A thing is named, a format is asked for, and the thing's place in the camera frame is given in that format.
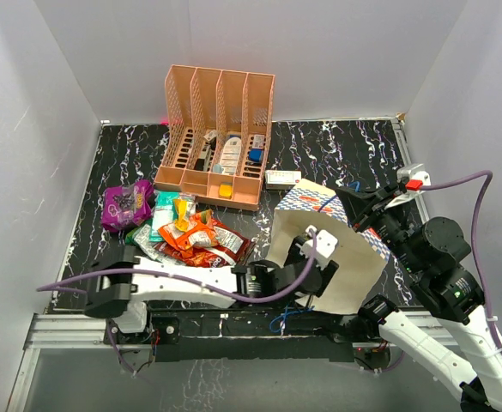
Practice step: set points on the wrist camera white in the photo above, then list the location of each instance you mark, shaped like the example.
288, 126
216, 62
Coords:
413, 179
321, 245

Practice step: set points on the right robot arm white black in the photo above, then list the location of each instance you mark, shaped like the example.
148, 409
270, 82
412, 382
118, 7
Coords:
432, 253

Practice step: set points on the yellow small object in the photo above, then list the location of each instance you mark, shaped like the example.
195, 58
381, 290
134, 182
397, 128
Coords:
225, 190

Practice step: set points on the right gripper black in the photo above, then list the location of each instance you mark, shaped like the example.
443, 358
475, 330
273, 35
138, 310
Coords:
359, 203

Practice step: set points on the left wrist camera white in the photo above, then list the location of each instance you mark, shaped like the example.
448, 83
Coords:
321, 245

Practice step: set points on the orange plastic file organizer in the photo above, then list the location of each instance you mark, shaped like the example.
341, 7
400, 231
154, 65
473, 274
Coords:
233, 103

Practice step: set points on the yellow snack packet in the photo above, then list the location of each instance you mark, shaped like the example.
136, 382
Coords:
184, 209

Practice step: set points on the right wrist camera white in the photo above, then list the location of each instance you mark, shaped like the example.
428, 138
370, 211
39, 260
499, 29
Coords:
413, 179

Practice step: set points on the orange snack bag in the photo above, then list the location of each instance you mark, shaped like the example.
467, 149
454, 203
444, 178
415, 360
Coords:
200, 232

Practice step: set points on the blue object in organizer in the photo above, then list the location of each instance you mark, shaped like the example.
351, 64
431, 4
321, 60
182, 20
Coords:
256, 155

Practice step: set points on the black item in organizer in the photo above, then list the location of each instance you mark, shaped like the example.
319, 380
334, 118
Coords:
207, 151

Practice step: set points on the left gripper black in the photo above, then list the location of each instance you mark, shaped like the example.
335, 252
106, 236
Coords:
294, 252

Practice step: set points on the white bottle in organizer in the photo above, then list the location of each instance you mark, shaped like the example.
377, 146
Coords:
229, 157

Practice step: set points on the purple blackcurrant candy bag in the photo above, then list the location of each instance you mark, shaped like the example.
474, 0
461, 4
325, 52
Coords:
126, 207

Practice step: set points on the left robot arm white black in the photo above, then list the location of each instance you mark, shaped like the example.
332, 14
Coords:
122, 291

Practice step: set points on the green chips bag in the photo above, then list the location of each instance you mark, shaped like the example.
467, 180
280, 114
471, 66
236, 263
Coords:
140, 237

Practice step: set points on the blue checkered paper bag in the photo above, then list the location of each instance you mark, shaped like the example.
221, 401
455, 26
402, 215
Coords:
361, 256

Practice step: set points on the white small box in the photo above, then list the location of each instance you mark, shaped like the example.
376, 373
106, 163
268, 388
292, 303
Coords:
281, 180

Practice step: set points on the teal snack packet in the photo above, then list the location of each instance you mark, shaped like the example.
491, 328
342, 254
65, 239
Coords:
165, 212

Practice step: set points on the red doritos bag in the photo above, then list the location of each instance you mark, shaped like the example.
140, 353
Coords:
233, 249

